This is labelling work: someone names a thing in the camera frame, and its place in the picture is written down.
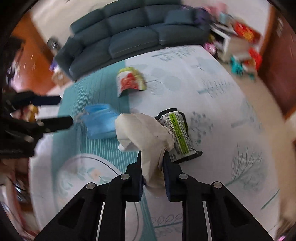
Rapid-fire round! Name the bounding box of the green black snack wrapper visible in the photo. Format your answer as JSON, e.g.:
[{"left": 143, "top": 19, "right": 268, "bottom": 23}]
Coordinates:
[{"left": 155, "top": 108, "right": 203, "bottom": 164}]

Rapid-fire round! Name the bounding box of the teal patterned tablecloth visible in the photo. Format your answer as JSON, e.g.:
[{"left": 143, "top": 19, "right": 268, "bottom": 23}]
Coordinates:
[{"left": 30, "top": 46, "right": 280, "bottom": 240}]

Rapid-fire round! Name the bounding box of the wooden cabinet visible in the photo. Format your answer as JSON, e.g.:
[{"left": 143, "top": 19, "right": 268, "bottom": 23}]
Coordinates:
[{"left": 12, "top": 13, "right": 56, "bottom": 94}]

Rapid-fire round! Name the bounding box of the brown wooden door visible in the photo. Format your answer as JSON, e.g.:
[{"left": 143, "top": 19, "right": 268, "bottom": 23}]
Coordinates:
[{"left": 259, "top": 11, "right": 296, "bottom": 116}]

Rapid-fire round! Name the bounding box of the blue face mask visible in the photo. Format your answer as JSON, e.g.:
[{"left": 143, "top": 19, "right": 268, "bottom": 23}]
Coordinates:
[{"left": 74, "top": 103, "right": 120, "bottom": 140}]

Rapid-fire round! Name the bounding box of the red gift box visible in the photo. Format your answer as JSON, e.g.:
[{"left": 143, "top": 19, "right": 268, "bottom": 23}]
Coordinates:
[{"left": 233, "top": 21, "right": 261, "bottom": 44}]

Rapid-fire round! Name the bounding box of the white paper tissue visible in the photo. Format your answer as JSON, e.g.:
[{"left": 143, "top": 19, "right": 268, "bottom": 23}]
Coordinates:
[{"left": 115, "top": 113, "right": 175, "bottom": 196}]

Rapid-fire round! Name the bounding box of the cardboard box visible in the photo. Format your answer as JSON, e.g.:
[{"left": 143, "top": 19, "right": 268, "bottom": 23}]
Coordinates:
[{"left": 52, "top": 70, "right": 71, "bottom": 87}]

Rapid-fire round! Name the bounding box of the dark teal sofa cushion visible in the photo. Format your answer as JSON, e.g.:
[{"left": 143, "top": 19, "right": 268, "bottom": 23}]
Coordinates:
[{"left": 164, "top": 9, "right": 194, "bottom": 25}]

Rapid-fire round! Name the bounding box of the teal three-seat sofa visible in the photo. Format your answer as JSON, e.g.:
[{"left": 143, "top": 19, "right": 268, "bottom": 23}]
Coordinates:
[{"left": 54, "top": 1, "right": 211, "bottom": 80}]

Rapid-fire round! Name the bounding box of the red green snack wrapper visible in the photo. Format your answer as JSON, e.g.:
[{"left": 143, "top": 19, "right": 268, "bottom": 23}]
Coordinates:
[{"left": 116, "top": 67, "right": 147, "bottom": 97}]

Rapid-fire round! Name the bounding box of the teal toy scooter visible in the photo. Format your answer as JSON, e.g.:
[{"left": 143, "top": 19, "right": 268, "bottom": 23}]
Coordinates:
[{"left": 230, "top": 56, "right": 257, "bottom": 80}]

